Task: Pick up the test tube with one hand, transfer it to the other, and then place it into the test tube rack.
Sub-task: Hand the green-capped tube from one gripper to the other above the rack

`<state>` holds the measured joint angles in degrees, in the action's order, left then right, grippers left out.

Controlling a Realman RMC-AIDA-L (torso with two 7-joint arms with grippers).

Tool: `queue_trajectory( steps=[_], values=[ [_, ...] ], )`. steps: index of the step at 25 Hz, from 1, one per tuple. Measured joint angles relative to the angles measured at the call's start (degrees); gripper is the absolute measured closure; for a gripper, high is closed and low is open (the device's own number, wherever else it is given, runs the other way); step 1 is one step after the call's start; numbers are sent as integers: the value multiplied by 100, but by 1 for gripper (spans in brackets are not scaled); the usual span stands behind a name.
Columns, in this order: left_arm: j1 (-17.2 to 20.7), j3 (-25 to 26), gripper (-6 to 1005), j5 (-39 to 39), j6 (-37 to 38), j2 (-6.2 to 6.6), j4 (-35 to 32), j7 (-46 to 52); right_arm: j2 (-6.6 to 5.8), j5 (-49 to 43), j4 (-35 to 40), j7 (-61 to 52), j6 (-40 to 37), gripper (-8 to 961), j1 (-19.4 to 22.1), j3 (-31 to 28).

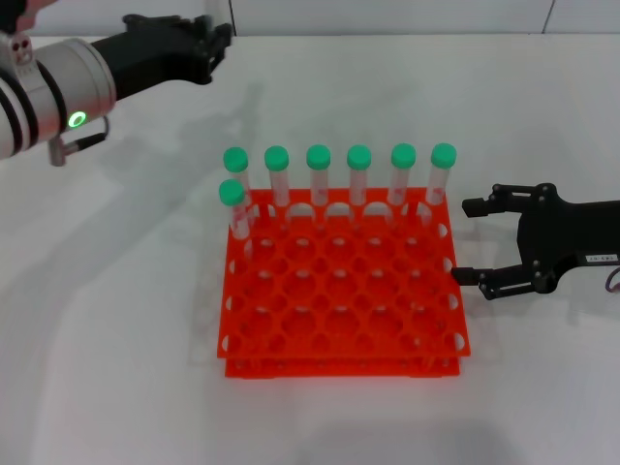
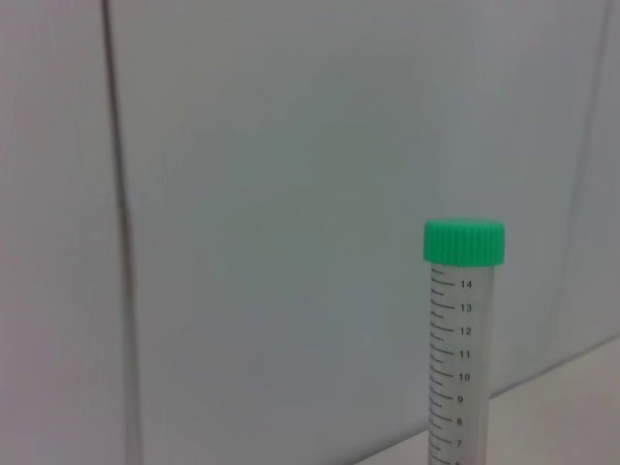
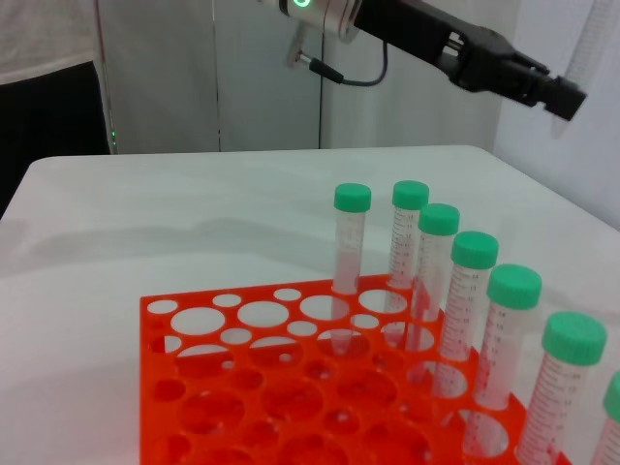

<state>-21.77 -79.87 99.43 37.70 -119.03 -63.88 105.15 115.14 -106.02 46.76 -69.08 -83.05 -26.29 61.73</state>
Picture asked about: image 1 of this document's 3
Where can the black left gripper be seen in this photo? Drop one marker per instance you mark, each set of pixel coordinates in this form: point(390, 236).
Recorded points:
point(155, 55)

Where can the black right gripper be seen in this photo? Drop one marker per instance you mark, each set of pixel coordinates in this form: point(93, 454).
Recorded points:
point(562, 232)

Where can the orange plastic test tube rack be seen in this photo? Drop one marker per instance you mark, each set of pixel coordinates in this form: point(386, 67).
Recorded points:
point(339, 365)

